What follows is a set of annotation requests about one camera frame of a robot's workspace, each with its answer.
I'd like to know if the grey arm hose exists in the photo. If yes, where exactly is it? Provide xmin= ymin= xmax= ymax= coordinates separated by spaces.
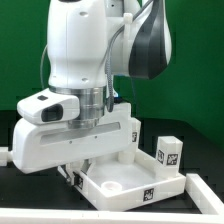
xmin=104 ymin=0 xmax=156 ymax=114

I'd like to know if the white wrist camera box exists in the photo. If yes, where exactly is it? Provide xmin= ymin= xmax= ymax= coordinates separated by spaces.
xmin=17 ymin=89 xmax=80 ymax=125

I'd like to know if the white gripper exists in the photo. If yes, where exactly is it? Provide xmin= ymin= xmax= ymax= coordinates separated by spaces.
xmin=12 ymin=103 xmax=132 ymax=184

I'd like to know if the white square table top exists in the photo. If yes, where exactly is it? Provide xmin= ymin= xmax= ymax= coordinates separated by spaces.
xmin=66 ymin=150 xmax=186 ymax=211

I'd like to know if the white camera cable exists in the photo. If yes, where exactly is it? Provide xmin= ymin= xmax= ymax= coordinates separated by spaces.
xmin=39 ymin=44 xmax=49 ymax=91

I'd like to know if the white L-shaped obstacle wall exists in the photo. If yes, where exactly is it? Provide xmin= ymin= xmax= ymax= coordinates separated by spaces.
xmin=0 ymin=174 xmax=224 ymax=224

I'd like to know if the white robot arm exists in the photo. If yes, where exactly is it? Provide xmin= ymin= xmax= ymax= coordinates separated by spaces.
xmin=12 ymin=0 xmax=171 ymax=173

